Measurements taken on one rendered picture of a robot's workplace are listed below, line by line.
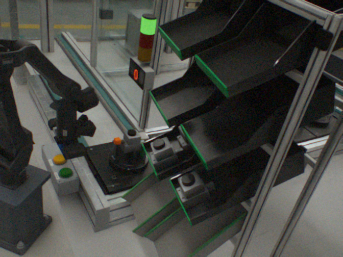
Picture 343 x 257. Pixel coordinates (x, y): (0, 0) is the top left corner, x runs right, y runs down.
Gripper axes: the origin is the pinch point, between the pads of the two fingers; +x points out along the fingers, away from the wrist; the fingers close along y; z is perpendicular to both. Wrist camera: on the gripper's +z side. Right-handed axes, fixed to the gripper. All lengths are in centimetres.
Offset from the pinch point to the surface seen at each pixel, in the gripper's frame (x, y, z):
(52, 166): 9.7, 4.7, -3.1
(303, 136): 9, -14, 101
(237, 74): -47, -46, 16
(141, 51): -24.1, 15.4, 31.2
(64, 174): 8.5, -1.4, -1.3
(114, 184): 8.7, -11.2, 11.6
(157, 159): -17.7, -31.9, 11.9
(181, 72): 20, 75, 95
